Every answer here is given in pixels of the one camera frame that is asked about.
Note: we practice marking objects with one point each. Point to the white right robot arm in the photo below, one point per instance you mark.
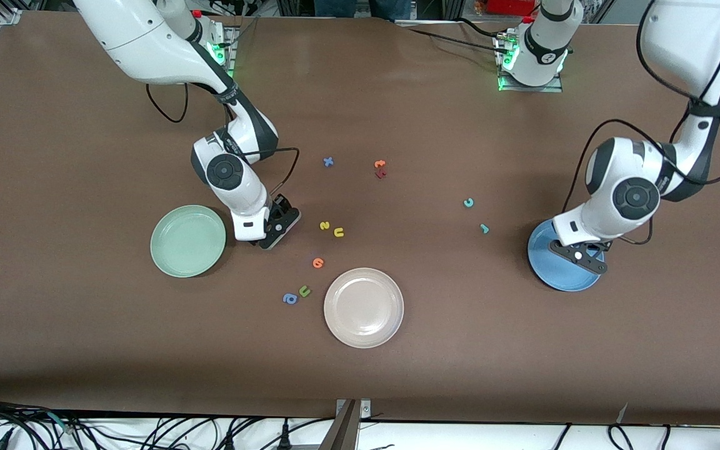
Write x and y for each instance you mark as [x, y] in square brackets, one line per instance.
[147, 44]

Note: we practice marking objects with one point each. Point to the red box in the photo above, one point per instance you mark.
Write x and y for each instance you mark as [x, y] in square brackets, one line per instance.
[510, 6]

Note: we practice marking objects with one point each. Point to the blue plate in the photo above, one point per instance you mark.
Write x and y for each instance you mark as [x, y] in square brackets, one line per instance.
[560, 278]

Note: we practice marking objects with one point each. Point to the brown table cover sheet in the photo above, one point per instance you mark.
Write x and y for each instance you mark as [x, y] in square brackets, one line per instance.
[429, 375]

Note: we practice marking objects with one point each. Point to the green foam letter u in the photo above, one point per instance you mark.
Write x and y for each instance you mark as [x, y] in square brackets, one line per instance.
[304, 291]

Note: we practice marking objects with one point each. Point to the green plate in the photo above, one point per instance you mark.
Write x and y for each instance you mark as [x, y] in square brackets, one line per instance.
[188, 240]

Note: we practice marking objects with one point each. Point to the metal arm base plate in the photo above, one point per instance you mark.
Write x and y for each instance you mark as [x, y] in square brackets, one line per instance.
[532, 89]
[232, 44]

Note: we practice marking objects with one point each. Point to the person in blue jeans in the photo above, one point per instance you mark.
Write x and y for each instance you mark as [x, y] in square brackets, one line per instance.
[363, 7]

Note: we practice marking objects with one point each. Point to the silver corner bracket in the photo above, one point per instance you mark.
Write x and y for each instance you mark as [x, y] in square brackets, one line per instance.
[365, 409]

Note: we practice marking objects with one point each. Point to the black power plug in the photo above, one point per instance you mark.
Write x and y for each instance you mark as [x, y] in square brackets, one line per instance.
[229, 440]
[284, 437]

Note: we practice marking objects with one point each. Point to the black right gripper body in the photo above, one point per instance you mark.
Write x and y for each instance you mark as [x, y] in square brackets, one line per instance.
[281, 208]

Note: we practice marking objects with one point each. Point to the blue foam letter a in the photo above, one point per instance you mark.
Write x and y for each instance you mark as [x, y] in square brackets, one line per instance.
[290, 299]

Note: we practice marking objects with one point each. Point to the beige plate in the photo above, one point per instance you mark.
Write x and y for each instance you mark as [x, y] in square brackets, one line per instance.
[364, 307]

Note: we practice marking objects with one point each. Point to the grey metal beam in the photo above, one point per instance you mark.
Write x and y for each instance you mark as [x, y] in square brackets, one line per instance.
[342, 431]

